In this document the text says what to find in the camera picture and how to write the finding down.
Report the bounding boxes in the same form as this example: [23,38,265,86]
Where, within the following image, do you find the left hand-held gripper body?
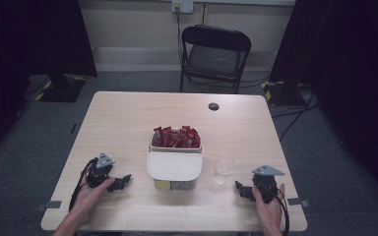
[87,152,116,189]

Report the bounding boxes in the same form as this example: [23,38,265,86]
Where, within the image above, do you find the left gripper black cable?
[68,157,98,212]

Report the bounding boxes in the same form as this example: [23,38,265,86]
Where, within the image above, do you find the person's right hand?
[251,183,286,228]

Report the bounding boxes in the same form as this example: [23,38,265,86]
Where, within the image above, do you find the person's left hand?
[73,166,116,216]

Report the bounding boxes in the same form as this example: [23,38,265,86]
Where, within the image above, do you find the white box lid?
[146,150,204,182]

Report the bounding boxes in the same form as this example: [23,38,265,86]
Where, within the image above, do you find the white wall outlet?
[171,0,195,15]

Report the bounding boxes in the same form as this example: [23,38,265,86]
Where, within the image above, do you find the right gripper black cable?
[273,186,290,236]

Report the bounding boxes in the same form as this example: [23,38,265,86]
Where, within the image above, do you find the black folding chair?
[179,25,253,94]

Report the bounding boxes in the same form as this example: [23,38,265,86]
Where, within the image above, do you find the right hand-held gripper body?
[251,164,285,205]

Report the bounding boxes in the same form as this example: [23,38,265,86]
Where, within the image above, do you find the black wall cable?
[175,6,184,68]

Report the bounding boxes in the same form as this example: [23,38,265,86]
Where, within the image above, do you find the black floor cables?
[271,87,320,143]

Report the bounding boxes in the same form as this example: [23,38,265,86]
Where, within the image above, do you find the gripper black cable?
[68,157,98,212]
[273,186,290,236]

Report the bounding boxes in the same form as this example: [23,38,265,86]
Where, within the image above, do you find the black stand base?
[34,74,88,103]
[261,80,305,107]

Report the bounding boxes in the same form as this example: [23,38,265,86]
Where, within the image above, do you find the white storage box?
[146,127,204,191]

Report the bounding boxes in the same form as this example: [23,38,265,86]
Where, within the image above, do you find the clear plastic cup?
[213,154,236,186]

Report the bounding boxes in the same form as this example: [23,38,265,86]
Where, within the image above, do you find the black curtain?
[0,0,98,165]
[269,0,378,209]

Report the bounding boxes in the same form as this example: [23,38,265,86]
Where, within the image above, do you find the pile of red packets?
[152,125,202,149]

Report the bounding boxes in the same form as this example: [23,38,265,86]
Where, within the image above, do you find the grey tape strip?
[286,197,311,208]
[35,200,63,211]

